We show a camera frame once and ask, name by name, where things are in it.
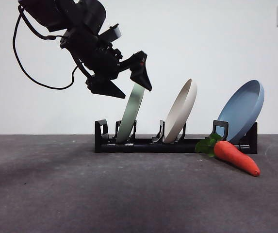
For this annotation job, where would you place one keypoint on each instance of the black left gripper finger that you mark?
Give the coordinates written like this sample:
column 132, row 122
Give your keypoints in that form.
column 140, row 70
column 104, row 88

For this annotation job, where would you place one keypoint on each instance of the green plate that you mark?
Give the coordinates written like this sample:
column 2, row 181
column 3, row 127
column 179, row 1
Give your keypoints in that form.
column 130, row 114

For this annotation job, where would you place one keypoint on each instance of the orange carrot with green leaves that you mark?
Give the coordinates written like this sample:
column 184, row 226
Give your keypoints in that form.
column 234, row 156

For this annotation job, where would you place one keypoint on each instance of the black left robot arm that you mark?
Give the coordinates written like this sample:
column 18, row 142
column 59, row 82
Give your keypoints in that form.
column 87, row 48

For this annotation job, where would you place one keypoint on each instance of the beige plate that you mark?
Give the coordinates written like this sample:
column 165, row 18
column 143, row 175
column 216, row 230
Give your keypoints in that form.
column 180, row 114

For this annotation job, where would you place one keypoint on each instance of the black plate rack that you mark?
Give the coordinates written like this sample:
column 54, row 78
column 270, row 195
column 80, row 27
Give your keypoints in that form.
column 148, row 147

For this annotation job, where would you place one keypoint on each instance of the blue plate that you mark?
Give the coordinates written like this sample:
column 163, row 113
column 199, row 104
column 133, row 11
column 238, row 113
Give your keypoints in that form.
column 241, row 111

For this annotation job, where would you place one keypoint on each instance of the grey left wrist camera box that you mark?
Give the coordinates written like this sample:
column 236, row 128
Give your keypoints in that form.
column 112, row 32

